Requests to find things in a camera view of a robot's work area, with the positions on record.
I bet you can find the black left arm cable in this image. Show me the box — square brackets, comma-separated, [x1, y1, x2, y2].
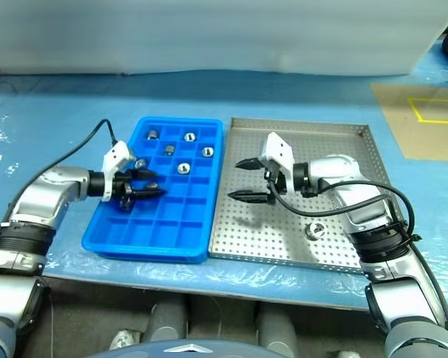
[0, 119, 119, 258]

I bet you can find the white foam backdrop sheet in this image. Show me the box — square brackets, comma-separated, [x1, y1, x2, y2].
[0, 0, 448, 77]

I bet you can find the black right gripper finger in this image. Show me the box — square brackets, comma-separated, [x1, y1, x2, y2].
[235, 157, 264, 172]
[227, 190, 270, 204]

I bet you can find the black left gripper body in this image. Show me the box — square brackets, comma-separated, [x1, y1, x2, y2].
[111, 169, 136, 213]

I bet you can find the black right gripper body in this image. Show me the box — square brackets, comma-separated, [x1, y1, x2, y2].
[261, 159, 288, 206]

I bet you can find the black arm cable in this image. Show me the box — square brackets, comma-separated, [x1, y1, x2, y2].
[0, 119, 119, 258]
[267, 178, 448, 336]

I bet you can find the yellow tape square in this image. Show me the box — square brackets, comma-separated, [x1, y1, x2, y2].
[407, 97, 448, 125]

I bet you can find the brown cardboard sheet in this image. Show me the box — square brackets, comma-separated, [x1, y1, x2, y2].
[370, 82, 448, 163]

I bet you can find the blue compartment tray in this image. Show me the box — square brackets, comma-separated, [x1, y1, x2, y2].
[81, 116, 225, 266]

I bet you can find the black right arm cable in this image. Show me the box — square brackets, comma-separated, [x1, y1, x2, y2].
[267, 178, 448, 336]

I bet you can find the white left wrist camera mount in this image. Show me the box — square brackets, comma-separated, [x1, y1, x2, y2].
[102, 140, 136, 203]

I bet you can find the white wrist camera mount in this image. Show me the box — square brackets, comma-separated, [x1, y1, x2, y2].
[102, 140, 136, 203]
[258, 131, 296, 195]

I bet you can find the grey rounded robot leg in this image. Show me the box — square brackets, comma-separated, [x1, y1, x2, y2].
[256, 301, 300, 358]
[146, 293, 190, 342]

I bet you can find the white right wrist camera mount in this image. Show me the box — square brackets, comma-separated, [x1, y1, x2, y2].
[258, 131, 296, 195]

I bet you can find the dark blue robot torso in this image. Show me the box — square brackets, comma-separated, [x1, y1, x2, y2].
[95, 338, 264, 358]

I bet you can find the perforated steel tray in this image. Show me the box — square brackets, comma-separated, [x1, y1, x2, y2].
[208, 116, 393, 275]

